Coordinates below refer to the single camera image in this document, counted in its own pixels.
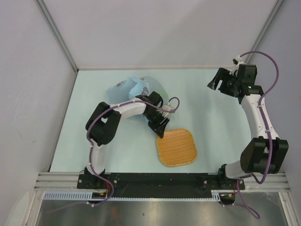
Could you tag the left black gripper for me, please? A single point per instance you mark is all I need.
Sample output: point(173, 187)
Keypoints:
point(159, 129)

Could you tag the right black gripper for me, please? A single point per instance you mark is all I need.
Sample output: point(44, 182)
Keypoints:
point(225, 75)

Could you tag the woven bamboo tray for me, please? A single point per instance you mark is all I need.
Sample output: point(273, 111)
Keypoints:
point(176, 148)

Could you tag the light blue plastic bag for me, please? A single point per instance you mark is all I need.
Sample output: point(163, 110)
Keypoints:
point(128, 89)

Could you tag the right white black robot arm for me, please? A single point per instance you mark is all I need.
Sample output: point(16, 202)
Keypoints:
point(266, 151)

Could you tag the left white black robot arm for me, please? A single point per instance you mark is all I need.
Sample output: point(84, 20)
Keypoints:
point(103, 123)

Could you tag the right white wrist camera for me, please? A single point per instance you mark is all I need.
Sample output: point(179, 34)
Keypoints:
point(237, 61)

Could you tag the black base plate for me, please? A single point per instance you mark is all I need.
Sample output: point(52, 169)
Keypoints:
point(158, 185)

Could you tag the white slotted cable duct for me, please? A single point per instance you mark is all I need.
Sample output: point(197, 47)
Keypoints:
point(75, 196)

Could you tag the aluminium frame rail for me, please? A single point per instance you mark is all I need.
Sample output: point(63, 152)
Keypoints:
point(67, 181)

